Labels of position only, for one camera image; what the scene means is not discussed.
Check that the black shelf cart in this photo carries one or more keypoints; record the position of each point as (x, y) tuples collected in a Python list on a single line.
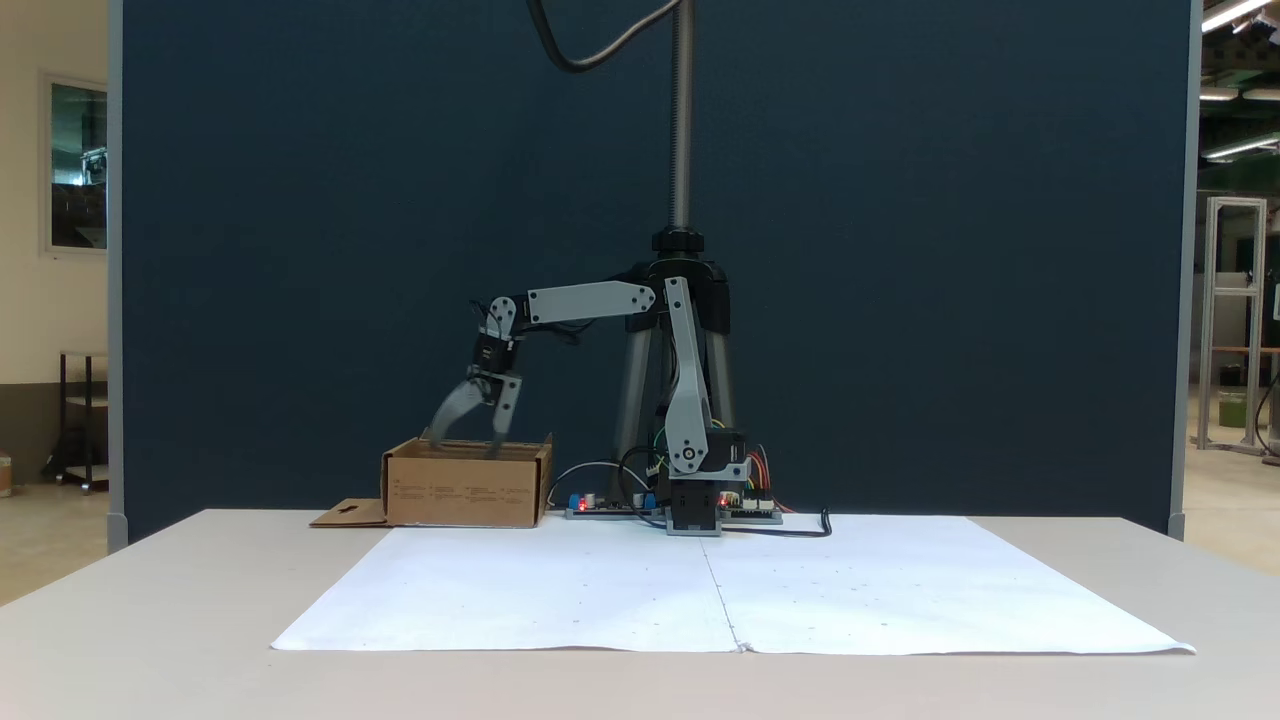
[(85, 420)]

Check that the green bin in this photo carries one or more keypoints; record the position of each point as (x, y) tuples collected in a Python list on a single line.
[(1232, 410)]

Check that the black grey tripod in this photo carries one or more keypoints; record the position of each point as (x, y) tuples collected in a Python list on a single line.
[(681, 120)]

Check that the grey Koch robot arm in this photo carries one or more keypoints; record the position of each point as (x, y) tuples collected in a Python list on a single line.
[(688, 400)]

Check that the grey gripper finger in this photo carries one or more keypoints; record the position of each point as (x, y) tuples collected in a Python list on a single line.
[(458, 408), (505, 420)]

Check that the dark blue partition panel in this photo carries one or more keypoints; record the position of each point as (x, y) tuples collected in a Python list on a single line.
[(300, 250)]

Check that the framed wall window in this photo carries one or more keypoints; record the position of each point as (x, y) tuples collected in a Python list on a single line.
[(78, 165)]

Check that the circuit board with blue capacitors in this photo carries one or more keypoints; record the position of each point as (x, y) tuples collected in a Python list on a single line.
[(610, 508)]

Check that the ceiling tube light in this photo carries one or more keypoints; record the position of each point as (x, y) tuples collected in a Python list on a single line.
[(1240, 148), (1232, 14)]

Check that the brown cardboard box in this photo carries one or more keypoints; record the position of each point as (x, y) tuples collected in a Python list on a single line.
[(465, 490)]

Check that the aluminium profile frame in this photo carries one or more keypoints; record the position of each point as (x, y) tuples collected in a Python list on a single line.
[(1212, 320)]

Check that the white paper sheet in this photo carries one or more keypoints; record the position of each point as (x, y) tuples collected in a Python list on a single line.
[(520, 590), (960, 590)]

